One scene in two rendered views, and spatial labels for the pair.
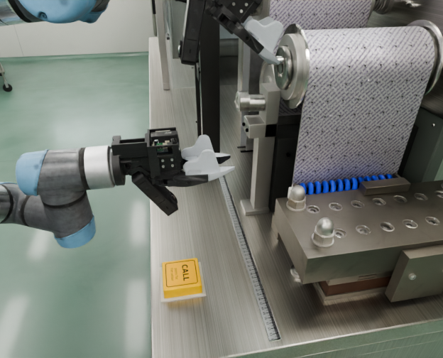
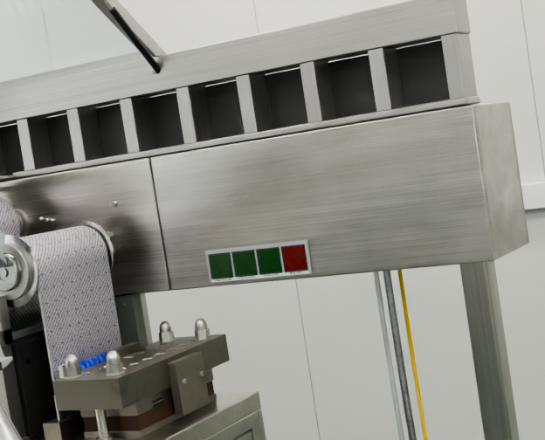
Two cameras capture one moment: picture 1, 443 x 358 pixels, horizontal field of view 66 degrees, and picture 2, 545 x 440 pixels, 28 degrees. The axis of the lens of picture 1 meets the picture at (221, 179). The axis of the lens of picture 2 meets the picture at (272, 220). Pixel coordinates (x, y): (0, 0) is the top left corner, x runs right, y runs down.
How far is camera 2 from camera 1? 171 cm
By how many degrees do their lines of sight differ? 56
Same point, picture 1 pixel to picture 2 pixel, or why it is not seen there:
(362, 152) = (91, 331)
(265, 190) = (18, 413)
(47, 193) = not seen: outside the picture
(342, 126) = (70, 307)
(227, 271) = not seen: outside the picture
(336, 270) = (137, 389)
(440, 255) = (190, 357)
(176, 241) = not seen: outside the picture
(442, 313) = (218, 409)
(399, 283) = (180, 391)
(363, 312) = (171, 428)
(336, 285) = (141, 416)
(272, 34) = not seen: outside the picture
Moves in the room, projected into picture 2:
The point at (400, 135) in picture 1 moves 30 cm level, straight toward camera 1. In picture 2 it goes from (109, 309) to (143, 320)
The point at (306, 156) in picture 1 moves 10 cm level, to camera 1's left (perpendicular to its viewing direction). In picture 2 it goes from (54, 341) to (15, 353)
